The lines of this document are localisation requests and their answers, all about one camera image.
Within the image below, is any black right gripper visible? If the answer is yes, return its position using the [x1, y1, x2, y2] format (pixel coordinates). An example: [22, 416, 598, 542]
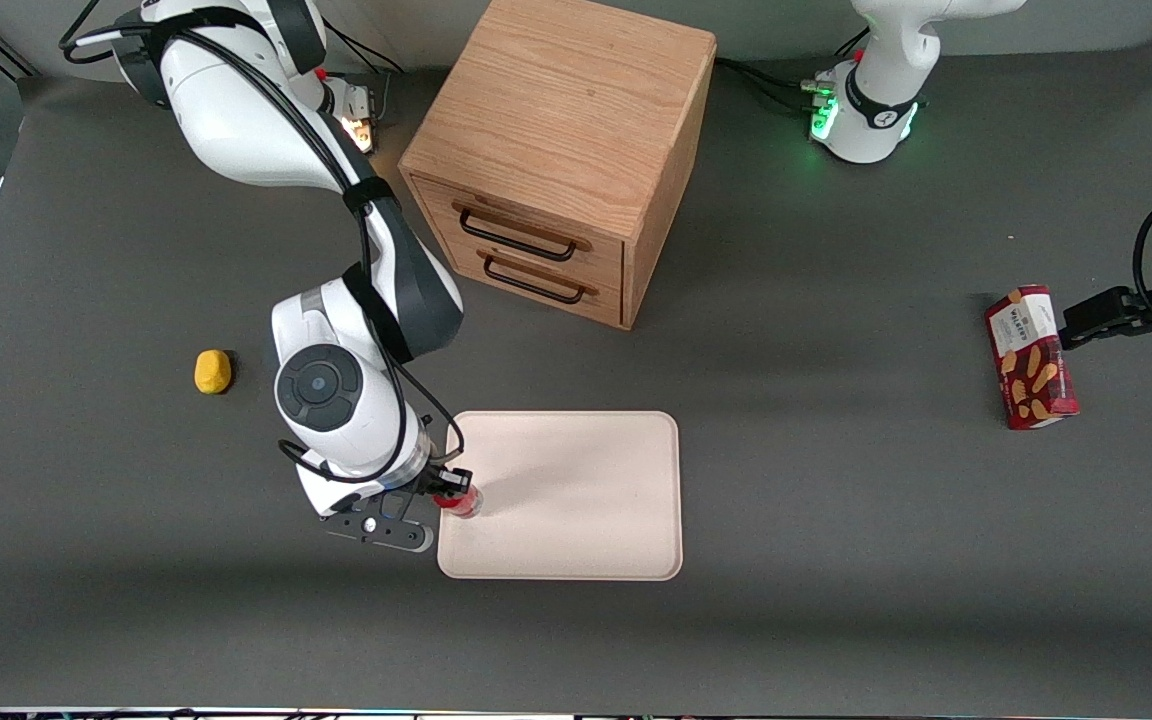
[401, 462, 475, 502]

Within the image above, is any red coke bottle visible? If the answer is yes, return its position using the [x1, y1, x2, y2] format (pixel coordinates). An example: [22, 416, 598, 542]
[434, 484, 485, 520]

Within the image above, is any beige rectangular tray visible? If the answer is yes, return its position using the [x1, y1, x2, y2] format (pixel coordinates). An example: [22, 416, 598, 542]
[437, 410, 684, 582]

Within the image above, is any red cookie box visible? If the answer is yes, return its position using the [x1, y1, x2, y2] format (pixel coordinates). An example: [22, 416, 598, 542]
[984, 284, 1082, 432]

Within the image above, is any yellow lemon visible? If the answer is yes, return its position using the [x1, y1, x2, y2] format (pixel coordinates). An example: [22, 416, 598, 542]
[194, 349, 234, 395]

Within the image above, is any wooden drawer cabinet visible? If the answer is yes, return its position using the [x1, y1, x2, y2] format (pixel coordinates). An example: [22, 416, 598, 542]
[398, 0, 718, 331]

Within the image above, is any black metal drawer handle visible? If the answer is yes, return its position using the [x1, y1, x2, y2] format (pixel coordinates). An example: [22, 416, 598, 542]
[456, 205, 582, 263]
[481, 253, 589, 305]

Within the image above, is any wooden drawer front with handle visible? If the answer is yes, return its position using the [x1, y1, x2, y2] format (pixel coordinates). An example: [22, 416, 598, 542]
[408, 172, 627, 293]
[433, 232, 627, 331]

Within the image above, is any black cable along right arm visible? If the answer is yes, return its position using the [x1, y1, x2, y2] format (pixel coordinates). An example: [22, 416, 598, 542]
[59, 0, 465, 486]

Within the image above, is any black base cables left arm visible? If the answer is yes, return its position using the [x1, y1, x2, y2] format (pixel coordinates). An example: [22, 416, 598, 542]
[714, 55, 837, 113]

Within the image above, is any black base cables arm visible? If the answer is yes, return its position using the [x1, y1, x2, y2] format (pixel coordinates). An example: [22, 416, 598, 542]
[326, 20, 409, 76]
[714, 55, 837, 113]

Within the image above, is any black base cables right arm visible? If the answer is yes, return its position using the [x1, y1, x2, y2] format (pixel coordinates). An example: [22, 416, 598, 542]
[326, 20, 409, 76]

